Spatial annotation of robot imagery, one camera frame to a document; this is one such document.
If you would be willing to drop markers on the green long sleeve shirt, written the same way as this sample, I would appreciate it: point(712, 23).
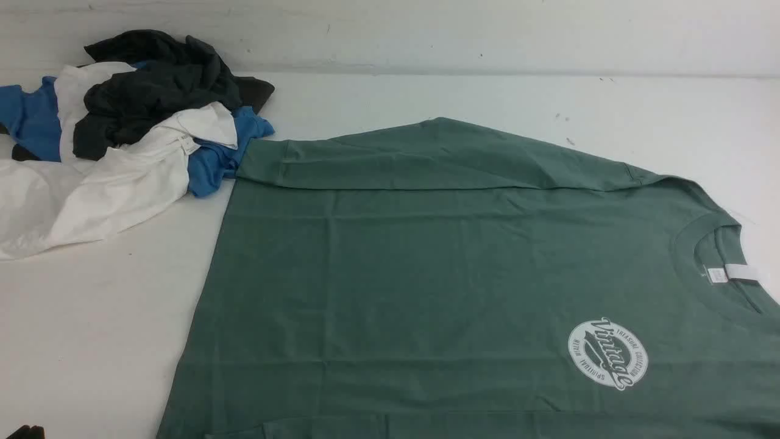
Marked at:
point(445, 280)

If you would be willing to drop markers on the dark grey shirt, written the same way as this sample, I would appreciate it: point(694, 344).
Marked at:
point(166, 76)

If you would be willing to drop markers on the white shirt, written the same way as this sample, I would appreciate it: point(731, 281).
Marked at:
point(50, 204)

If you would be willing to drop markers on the blue shirt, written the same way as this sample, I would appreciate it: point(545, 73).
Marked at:
point(31, 120)

